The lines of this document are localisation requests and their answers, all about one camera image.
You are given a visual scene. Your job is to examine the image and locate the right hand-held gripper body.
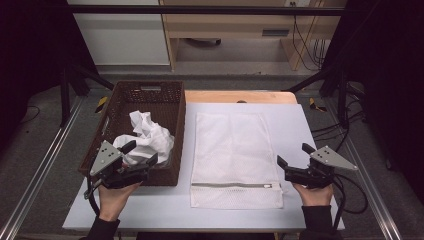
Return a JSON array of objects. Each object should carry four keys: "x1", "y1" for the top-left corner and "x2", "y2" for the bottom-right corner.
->
[{"x1": 286, "y1": 145, "x2": 359, "y2": 189}]

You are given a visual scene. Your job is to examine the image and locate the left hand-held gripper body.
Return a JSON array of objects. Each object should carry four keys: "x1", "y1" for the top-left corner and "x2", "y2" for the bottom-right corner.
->
[{"x1": 84, "y1": 140, "x2": 149, "y2": 200}]

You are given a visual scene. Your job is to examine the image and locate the white garment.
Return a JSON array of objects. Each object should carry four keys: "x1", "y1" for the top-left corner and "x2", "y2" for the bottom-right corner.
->
[{"x1": 112, "y1": 110, "x2": 175, "y2": 168}]

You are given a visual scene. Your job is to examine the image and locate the white mesh laundry bag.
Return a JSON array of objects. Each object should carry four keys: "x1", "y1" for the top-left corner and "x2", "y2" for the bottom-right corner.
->
[{"x1": 189, "y1": 111, "x2": 284, "y2": 210}]

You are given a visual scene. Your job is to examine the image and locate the brown woven basket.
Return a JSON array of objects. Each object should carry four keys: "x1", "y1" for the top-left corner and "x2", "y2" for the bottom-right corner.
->
[{"x1": 78, "y1": 80, "x2": 187, "y2": 187}]

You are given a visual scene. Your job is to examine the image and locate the person's right hand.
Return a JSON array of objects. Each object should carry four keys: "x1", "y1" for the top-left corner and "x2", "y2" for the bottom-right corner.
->
[{"x1": 293, "y1": 183, "x2": 334, "y2": 208}]

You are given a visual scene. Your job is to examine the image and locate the person's left hand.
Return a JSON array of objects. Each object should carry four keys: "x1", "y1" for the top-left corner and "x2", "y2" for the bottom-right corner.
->
[{"x1": 98, "y1": 182, "x2": 141, "y2": 223}]

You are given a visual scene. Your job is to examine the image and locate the white foam board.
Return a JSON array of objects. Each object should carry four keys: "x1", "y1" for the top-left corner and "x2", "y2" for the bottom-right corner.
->
[{"x1": 62, "y1": 102, "x2": 346, "y2": 233}]

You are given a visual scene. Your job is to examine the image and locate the yellow black tape strip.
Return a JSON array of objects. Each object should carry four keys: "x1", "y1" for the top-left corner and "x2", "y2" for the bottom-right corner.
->
[
  {"x1": 308, "y1": 97, "x2": 328, "y2": 113},
  {"x1": 94, "y1": 96, "x2": 109, "y2": 114}
]

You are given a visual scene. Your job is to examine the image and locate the black metal stand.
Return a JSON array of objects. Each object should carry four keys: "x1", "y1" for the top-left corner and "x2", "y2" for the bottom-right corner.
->
[
  {"x1": 59, "y1": 63, "x2": 115, "y2": 128},
  {"x1": 283, "y1": 64, "x2": 351, "y2": 129}
]

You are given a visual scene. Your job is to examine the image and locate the white cabinet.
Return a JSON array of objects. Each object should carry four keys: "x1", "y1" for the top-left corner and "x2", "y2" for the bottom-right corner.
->
[{"x1": 66, "y1": 0, "x2": 171, "y2": 67}]

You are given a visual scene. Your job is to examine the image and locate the black curtain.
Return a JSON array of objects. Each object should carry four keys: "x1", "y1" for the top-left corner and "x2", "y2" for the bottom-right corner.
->
[
  {"x1": 321, "y1": 0, "x2": 424, "y2": 204},
  {"x1": 0, "y1": 0, "x2": 98, "y2": 158}
]

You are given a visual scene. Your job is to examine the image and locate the light wooden desk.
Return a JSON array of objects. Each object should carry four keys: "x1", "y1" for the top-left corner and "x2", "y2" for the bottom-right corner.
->
[{"x1": 159, "y1": 0, "x2": 348, "y2": 72}]

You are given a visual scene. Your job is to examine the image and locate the black horizontal bar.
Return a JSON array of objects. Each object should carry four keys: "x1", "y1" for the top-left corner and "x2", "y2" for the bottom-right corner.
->
[{"x1": 68, "y1": 4, "x2": 346, "y2": 17}]

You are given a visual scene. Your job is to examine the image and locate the black floor cable bundle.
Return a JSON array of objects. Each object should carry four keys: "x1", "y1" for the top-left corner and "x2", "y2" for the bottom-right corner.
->
[{"x1": 311, "y1": 83, "x2": 368, "y2": 143}]

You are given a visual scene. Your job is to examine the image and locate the right gripper thick black cable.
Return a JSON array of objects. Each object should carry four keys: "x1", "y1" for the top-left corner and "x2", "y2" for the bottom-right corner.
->
[{"x1": 331, "y1": 174, "x2": 347, "y2": 234}]

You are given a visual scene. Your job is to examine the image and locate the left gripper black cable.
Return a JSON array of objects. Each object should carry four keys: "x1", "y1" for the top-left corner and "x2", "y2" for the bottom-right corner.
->
[{"x1": 84, "y1": 174, "x2": 101, "y2": 218}]

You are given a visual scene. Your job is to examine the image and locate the thin black looping cable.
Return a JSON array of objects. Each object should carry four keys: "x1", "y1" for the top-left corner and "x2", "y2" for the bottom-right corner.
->
[{"x1": 334, "y1": 131, "x2": 369, "y2": 215}]

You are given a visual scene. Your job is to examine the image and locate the aluminium floor rail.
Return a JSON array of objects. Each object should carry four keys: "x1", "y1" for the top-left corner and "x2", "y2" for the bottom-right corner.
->
[
  {"x1": 0, "y1": 96, "x2": 84, "y2": 240},
  {"x1": 324, "y1": 98, "x2": 403, "y2": 240}
]

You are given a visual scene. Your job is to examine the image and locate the thin black floor cable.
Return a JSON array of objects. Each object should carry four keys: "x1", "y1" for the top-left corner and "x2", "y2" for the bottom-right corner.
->
[{"x1": 19, "y1": 105, "x2": 41, "y2": 124}]

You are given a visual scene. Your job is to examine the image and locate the hanging black cables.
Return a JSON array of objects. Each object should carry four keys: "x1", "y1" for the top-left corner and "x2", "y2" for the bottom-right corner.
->
[{"x1": 291, "y1": 1, "x2": 326, "y2": 72}]

